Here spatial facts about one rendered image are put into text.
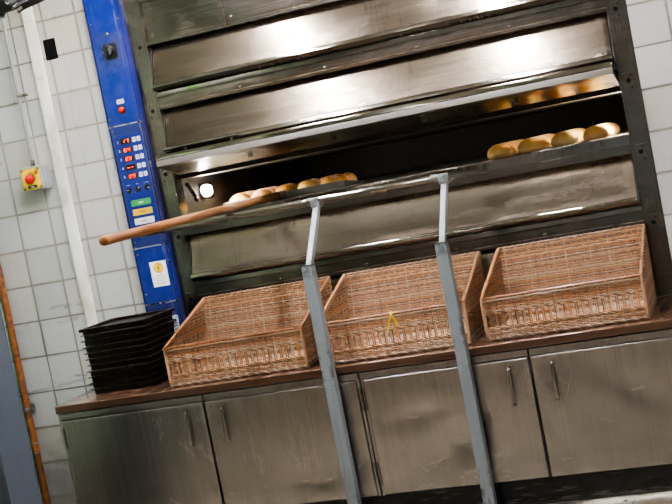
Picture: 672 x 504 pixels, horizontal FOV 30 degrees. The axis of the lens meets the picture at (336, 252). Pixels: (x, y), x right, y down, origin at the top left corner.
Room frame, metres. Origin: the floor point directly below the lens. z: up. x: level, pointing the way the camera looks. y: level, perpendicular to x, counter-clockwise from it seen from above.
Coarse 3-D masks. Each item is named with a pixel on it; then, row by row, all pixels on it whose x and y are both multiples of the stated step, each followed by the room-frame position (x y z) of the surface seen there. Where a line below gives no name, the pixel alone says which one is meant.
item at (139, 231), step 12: (276, 192) 5.24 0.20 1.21; (228, 204) 4.66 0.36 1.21; (240, 204) 4.76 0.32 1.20; (252, 204) 4.90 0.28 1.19; (180, 216) 4.19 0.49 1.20; (192, 216) 4.27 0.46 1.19; (204, 216) 4.38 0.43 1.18; (132, 228) 3.81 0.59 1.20; (144, 228) 3.87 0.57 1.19; (156, 228) 3.96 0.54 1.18; (168, 228) 4.07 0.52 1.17; (108, 240) 3.61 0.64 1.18; (120, 240) 3.70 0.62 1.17
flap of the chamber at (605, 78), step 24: (600, 72) 4.42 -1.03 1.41; (480, 96) 4.56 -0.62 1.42; (504, 96) 4.54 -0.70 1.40; (528, 96) 4.58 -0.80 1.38; (552, 96) 4.62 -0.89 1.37; (360, 120) 4.70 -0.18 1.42; (384, 120) 4.67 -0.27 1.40; (408, 120) 4.71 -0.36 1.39; (432, 120) 4.76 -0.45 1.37; (240, 144) 4.85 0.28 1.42; (264, 144) 4.82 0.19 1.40; (288, 144) 4.86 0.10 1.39; (312, 144) 4.90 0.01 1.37; (168, 168) 5.01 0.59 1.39; (192, 168) 5.06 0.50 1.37
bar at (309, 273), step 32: (352, 192) 4.48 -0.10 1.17; (192, 224) 4.68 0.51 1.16; (448, 256) 4.16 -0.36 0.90; (448, 288) 4.17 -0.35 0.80; (320, 320) 4.31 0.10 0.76; (320, 352) 4.32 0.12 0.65; (480, 416) 4.18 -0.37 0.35; (480, 448) 4.16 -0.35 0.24; (352, 480) 4.31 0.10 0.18; (480, 480) 4.17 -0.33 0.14
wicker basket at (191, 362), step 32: (256, 288) 4.98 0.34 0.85; (288, 288) 4.94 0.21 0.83; (320, 288) 4.90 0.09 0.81; (192, 320) 4.90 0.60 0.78; (224, 320) 5.00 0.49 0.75; (256, 320) 4.95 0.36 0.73; (288, 320) 4.91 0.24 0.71; (192, 352) 4.58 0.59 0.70; (224, 352) 4.54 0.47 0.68; (256, 352) 4.51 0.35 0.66; (288, 352) 4.47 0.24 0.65; (192, 384) 4.58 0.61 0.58
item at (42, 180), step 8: (24, 168) 5.23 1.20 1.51; (32, 168) 5.22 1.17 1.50; (40, 168) 5.21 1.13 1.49; (48, 168) 5.27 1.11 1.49; (24, 176) 5.23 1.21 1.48; (40, 176) 5.21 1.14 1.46; (48, 176) 5.26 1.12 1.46; (24, 184) 5.23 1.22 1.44; (32, 184) 5.22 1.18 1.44; (40, 184) 5.21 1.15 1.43; (48, 184) 5.25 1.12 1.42
